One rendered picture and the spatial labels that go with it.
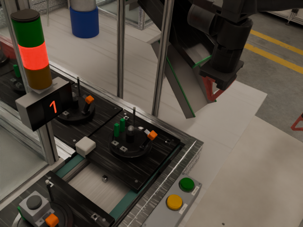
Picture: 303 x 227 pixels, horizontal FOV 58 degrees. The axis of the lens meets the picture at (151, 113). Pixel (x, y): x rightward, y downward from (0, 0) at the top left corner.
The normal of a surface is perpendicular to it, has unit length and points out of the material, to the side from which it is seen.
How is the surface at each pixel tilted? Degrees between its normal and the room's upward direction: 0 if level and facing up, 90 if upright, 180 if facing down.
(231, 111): 0
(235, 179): 0
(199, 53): 25
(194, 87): 45
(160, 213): 0
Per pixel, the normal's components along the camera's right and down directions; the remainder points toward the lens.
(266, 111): 0.08, -0.73
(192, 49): 0.38, -0.44
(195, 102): 0.56, -0.15
